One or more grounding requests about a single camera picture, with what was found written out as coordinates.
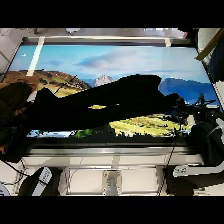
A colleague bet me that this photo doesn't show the silver frame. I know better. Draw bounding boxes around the silver frame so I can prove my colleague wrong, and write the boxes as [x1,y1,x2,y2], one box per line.
[0,34,224,197]

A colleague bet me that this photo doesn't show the dark brown garment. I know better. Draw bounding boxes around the dark brown garment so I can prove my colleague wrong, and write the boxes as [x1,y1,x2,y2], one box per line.
[0,81,36,164]

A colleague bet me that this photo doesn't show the black trousers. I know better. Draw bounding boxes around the black trousers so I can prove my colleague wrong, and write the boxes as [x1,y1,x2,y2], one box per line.
[28,73,184,133]

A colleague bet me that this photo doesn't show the black cable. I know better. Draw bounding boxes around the black cable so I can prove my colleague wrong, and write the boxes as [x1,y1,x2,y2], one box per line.
[0,159,32,178]
[158,116,184,197]

